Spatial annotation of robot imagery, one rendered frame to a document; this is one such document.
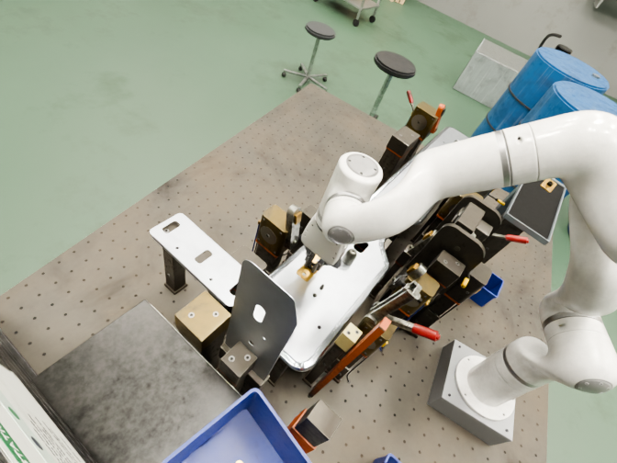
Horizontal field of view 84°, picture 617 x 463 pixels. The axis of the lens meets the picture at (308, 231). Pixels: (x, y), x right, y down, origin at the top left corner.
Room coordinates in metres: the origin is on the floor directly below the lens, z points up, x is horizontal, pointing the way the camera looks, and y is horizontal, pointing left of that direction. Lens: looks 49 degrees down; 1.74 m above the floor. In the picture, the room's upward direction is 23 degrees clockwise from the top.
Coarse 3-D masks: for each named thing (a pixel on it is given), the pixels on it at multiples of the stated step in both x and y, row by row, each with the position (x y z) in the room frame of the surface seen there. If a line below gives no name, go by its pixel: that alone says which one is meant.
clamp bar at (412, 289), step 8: (400, 280) 0.44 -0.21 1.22; (408, 288) 0.44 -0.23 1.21; (416, 288) 0.44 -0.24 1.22; (392, 296) 0.45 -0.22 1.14; (400, 296) 0.42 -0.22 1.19; (408, 296) 0.42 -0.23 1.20; (416, 296) 0.42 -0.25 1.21; (384, 304) 0.43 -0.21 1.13; (392, 304) 0.42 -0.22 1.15; (400, 304) 0.42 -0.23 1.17; (376, 312) 0.43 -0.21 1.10; (384, 312) 0.42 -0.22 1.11; (376, 320) 0.42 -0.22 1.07
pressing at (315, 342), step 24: (432, 144) 1.38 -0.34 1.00; (408, 168) 1.15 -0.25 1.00; (384, 192) 0.95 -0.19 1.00; (384, 240) 0.74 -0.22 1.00; (288, 264) 0.52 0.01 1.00; (360, 264) 0.62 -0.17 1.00; (384, 264) 0.65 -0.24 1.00; (288, 288) 0.45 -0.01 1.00; (312, 288) 0.48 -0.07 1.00; (336, 288) 0.51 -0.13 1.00; (360, 288) 0.54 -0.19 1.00; (264, 312) 0.37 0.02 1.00; (312, 312) 0.42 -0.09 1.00; (336, 312) 0.44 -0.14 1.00; (312, 336) 0.36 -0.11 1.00; (336, 336) 0.38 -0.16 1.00; (288, 360) 0.29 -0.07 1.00; (312, 360) 0.31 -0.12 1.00
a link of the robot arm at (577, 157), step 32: (512, 128) 0.54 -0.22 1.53; (544, 128) 0.52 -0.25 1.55; (576, 128) 0.52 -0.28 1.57; (608, 128) 0.52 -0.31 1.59; (512, 160) 0.49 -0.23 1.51; (544, 160) 0.49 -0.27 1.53; (576, 160) 0.49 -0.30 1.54; (608, 160) 0.50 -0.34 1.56; (576, 192) 0.50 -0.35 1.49; (608, 192) 0.49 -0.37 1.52; (608, 224) 0.46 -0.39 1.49; (608, 256) 0.46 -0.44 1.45
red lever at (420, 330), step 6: (390, 318) 0.43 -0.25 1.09; (396, 318) 0.43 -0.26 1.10; (396, 324) 0.42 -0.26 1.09; (402, 324) 0.42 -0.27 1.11; (408, 324) 0.42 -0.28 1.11; (414, 324) 0.42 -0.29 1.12; (408, 330) 0.41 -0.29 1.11; (414, 330) 0.41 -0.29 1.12; (420, 330) 0.41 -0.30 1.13; (426, 330) 0.41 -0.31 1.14; (432, 330) 0.41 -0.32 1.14; (426, 336) 0.40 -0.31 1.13; (432, 336) 0.40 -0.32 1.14; (438, 336) 0.40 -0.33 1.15
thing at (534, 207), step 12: (528, 192) 1.05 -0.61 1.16; (540, 192) 1.08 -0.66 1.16; (552, 192) 1.11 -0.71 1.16; (516, 204) 0.95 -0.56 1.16; (528, 204) 0.98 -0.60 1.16; (540, 204) 1.01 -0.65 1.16; (552, 204) 1.04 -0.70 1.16; (516, 216) 0.89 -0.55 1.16; (528, 216) 0.92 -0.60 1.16; (540, 216) 0.95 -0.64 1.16; (552, 216) 0.97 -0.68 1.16; (540, 228) 0.89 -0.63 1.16
